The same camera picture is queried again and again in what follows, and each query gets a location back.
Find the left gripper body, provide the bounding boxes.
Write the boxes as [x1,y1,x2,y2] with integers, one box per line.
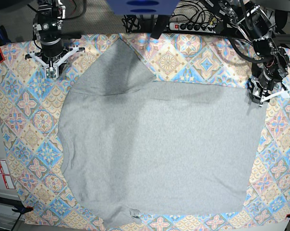
[251,71,277,97]

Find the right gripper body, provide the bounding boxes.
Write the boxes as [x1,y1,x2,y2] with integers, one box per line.
[41,39,68,75]

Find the grey T-shirt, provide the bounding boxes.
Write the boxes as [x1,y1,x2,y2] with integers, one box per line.
[57,40,266,228]

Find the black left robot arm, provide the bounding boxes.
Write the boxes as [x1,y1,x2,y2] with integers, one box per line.
[217,0,290,107]

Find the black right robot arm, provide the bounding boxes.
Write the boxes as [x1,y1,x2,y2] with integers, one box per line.
[25,0,85,79]

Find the white power strip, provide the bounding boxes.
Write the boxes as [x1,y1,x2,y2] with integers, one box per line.
[169,22,215,33]

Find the red white label stickers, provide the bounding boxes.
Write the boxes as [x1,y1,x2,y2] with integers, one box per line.
[0,159,15,190]

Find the black orange clamp lower left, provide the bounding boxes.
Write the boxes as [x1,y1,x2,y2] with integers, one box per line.
[12,206,33,215]

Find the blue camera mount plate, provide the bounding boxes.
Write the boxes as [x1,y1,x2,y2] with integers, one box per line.
[106,0,179,15]

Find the black support bracket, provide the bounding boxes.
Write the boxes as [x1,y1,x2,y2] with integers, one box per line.
[150,15,170,39]

